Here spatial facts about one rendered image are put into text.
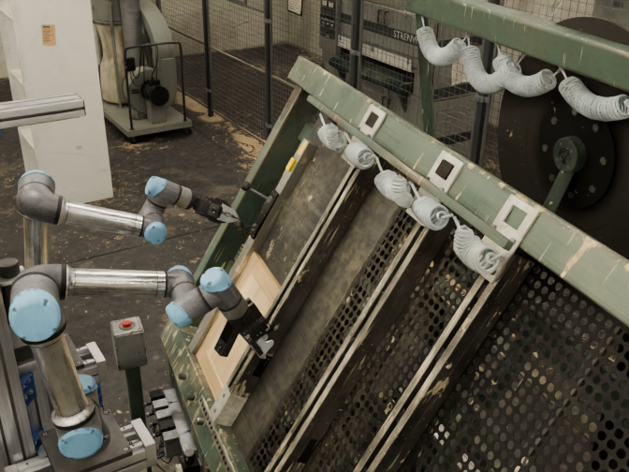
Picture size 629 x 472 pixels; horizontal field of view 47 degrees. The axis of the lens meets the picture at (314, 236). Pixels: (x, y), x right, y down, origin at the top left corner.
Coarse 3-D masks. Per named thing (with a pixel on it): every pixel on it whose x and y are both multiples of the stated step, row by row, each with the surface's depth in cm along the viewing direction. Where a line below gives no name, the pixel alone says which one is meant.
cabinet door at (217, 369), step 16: (256, 256) 272; (256, 272) 268; (240, 288) 274; (256, 288) 264; (272, 288) 255; (256, 304) 261; (224, 320) 276; (208, 336) 282; (240, 336) 263; (208, 352) 279; (240, 352) 259; (208, 368) 274; (224, 368) 265; (224, 384) 261
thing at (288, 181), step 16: (304, 160) 266; (288, 176) 267; (288, 192) 270; (272, 208) 270; (272, 224) 273; (256, 240) 273; (240, 256) 278; (240, 272) 277; (208, 320) 282; (192, 352) 285
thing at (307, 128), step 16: (304, 128) 286; (400, 224) 218; (448, 240) 199; (352, 304) 230; (512, 320) 170; (544, 320) 165; (528, 336) 167; (560, 336) 160; (512, 352) 172; (528, 352) 172; (560, 352) 159; (512, 368) 172; (608, 384) 147; (624, 384) 145; (480, 400) 175; (624, 400) 144; (448, 448) 178; (336, 464) 206; (448, 464) 179
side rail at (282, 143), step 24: (288, 120) 283; (312, 120) 287; (264, 144) 290; (288, 144) 288; (264, 168) 288; (240, 192) 294; (264, 192) 293; (240, 216) 294; (216, 240) 297; (240, 240) 299; (216, 264) 299
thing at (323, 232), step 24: (336, 144) 219; (336, 192) 232; (360, 192) 229; (336, 216) 230; (312, 240) 235; (336, 240) 233; (312, 264) 234; (288, 288) 236; (288, 312) 239; (240, 360) 247; (264, 360) 244; (240, 384) 244; (216, 408) 249; (240, 408) 249
